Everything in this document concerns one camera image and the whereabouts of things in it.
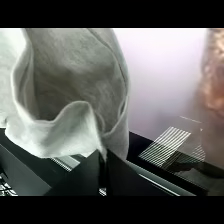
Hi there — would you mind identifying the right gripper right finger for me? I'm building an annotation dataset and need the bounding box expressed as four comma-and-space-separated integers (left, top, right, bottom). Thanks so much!
105, 151, 172, 197

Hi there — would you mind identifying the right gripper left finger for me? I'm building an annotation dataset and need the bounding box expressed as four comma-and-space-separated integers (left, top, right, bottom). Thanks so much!
44, 149, 103, 197

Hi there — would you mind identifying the grey garment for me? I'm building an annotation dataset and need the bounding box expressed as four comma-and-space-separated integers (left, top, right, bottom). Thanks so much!
0, 28, 131, 162

